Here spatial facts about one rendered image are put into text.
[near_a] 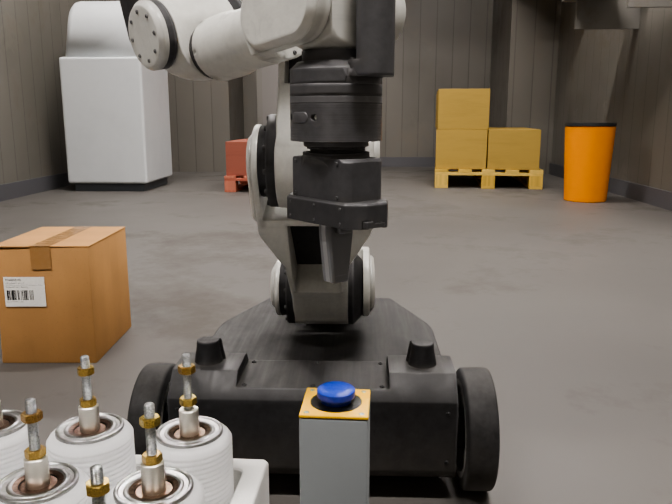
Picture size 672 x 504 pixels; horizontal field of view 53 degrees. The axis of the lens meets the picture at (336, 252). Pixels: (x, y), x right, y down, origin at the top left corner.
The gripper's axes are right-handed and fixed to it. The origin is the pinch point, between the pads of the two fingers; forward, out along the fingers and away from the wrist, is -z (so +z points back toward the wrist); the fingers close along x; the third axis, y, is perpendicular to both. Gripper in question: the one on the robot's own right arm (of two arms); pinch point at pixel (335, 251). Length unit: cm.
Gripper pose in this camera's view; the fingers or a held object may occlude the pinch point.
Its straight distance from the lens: 66.7
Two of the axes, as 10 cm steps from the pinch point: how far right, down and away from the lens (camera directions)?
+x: 6.4, 1.6, -7.6
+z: 0.0, -9.8, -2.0
